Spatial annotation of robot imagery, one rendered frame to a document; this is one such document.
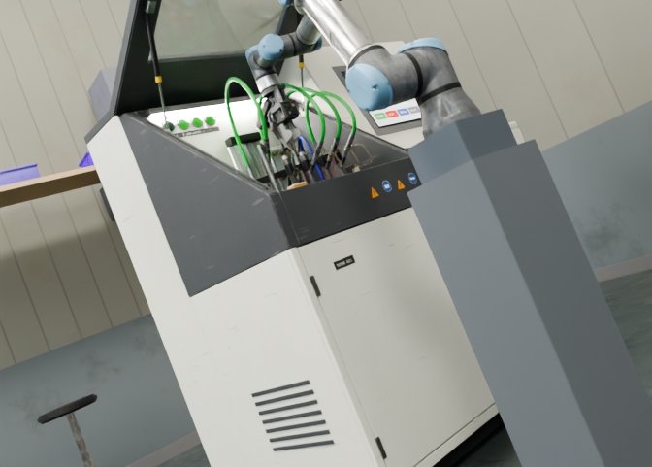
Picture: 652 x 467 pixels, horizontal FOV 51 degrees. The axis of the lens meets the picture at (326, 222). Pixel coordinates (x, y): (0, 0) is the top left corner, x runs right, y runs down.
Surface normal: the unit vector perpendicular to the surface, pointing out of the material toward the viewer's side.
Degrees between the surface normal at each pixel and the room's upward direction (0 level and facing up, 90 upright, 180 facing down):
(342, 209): 90
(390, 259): 90
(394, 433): 90
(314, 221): 90
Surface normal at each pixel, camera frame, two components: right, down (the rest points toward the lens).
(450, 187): -0.76, 0.26
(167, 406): 0.52, -0.28
